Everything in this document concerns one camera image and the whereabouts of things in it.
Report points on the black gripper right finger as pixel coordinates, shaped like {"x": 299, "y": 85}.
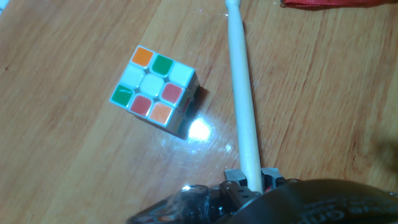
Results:
{"x": 273, "y": 177}

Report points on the pale wooden drumstick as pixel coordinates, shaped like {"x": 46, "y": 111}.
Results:
{"x": 244, "y": 93}

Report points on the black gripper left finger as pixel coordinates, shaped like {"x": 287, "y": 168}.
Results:
{"x": 237, "y": 186}

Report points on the white Rubik's cube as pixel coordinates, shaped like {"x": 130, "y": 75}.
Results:
{"x": 152, "y": 85}

